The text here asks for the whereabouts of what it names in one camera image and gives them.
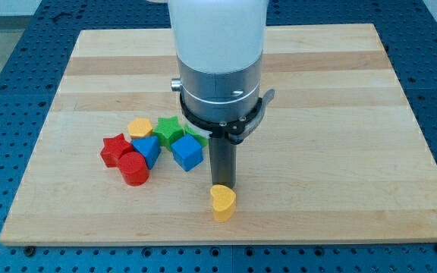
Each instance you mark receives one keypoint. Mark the yellow heart block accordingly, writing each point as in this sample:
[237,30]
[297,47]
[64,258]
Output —
[223,202]

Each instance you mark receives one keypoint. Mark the green star block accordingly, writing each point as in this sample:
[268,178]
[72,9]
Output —
[168,131]

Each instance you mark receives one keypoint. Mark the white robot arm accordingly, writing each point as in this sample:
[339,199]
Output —
[219,46]

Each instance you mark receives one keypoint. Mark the red star block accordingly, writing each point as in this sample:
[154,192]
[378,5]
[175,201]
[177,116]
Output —
[114,148]

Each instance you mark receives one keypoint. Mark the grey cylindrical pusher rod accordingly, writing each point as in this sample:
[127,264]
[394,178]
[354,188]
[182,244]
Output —
[222,162]

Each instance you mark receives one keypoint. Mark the blue cube block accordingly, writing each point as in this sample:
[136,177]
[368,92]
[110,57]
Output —
[187,152]

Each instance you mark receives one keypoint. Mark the red cylinder block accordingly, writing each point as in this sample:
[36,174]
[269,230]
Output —
[133,169]

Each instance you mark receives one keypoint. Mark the wooden board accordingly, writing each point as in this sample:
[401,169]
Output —
[339,157]

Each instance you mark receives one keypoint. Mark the blue perforated table plate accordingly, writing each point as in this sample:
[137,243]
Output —
[30,79]

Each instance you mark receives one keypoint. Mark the green block behind rod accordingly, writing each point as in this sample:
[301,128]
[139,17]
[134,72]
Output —
[203,141]

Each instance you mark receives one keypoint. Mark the silver flange with black clamp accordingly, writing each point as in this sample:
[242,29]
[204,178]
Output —
[223,105]

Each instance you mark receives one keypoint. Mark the blue triangle block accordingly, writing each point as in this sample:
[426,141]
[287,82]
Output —
[149,147]

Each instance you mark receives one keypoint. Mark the yellow hexagon block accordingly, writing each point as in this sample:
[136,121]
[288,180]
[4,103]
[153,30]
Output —
[140,128]

